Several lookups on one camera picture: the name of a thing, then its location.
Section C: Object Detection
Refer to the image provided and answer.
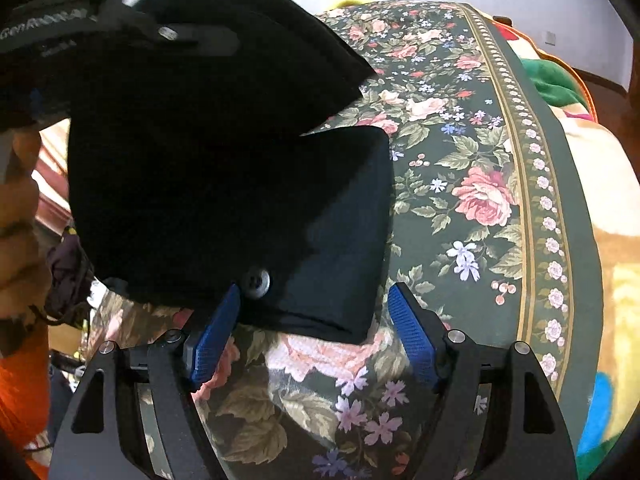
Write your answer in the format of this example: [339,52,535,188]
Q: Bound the person's left forearm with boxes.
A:
[0,322,52,467]

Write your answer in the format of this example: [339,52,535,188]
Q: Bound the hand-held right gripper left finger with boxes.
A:
[50,284,243,480]

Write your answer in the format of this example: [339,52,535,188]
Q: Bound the person's left hand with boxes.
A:
[0,127,55,347]

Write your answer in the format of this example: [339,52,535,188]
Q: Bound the colourful fleece blanket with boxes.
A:
[492,16,640,468]

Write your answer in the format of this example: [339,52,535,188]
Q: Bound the black pants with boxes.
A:
[67,0,396,346]

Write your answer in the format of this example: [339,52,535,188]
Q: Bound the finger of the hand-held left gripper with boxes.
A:
[22,86,71,123]
[120,10,240,59]

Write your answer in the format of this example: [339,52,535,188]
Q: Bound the floral bedspread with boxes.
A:
[87,0,606,480]

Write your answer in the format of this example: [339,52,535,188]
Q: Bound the dark purple cloth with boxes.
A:
[44,230,97,328]

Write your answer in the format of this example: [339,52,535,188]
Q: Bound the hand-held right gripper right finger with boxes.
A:
[387,282,578,480]

